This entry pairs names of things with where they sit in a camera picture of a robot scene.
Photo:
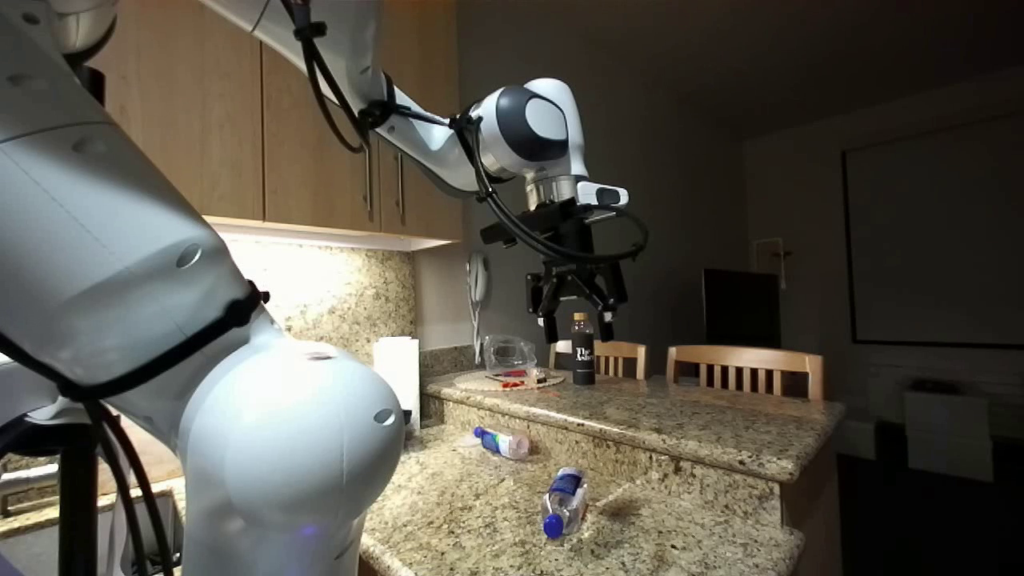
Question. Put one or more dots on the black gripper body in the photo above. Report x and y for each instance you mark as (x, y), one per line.
(578, 275)

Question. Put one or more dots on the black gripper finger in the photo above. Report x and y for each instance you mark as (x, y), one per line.
(608, 303)
(547, 303)

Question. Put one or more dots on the clear bottle blue cap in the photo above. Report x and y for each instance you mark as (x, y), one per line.
(565, 502)

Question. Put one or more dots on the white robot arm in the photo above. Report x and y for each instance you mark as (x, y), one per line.
(123, 300)

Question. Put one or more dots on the dark bottle on counter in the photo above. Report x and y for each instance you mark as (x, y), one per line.
(582, 362)

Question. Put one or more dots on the small bottle blue cap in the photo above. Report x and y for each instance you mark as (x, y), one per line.
(505, 442)

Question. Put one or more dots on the wooden chair left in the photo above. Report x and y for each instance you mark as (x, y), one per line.
(611, 360)

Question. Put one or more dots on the wooden chair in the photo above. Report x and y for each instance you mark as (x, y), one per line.
(746, 370)
(611, 360)

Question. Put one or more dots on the clear glass bowl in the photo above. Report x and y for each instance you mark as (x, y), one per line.
(506, 353)

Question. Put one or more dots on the plate with red food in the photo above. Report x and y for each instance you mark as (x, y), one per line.
(531, 378)

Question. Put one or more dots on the dark monitor screen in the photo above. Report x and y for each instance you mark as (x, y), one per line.
(741, 307)

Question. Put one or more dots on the wooden chair right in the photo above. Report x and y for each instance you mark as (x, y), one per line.
(746, 370)

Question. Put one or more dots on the paper towel roll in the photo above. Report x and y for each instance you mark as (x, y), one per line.
(398, 362)

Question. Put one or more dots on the black vertical pole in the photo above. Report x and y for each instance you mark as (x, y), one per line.
(78, 502)

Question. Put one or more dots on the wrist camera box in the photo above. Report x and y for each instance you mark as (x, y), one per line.
(599, 194)

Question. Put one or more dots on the wooden wall cabinets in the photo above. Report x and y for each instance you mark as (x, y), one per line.
(238, 133)

